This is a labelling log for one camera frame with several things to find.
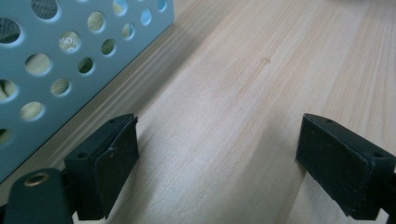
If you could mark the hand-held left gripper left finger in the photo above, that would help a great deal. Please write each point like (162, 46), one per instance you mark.
(102, 174)

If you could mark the light blue perforated basket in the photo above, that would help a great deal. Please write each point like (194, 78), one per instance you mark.
(40, 84)

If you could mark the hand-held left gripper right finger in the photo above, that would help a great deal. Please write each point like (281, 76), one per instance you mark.
(339, 168)

